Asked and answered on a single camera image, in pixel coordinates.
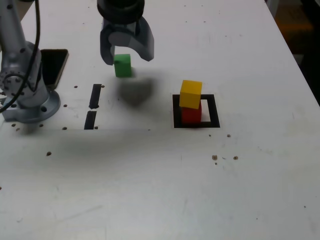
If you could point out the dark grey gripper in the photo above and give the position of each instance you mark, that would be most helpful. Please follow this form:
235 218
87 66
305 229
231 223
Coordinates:
122 28

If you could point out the green cube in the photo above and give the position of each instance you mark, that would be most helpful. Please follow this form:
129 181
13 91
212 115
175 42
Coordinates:
123 67

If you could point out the yellow cube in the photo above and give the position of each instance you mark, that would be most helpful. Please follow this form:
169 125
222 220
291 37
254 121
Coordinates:
190 96

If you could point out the red cube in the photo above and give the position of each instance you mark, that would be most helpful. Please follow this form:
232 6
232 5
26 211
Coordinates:
191 116

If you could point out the black tape square outline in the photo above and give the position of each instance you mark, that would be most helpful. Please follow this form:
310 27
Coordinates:
176 117

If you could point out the black smartphone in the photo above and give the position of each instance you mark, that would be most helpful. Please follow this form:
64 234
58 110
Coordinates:
53 67

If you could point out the black tape strip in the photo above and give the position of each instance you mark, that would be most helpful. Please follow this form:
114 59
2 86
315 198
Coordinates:
90 120

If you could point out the orange background box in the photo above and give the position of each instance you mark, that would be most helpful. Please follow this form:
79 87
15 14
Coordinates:
295 20

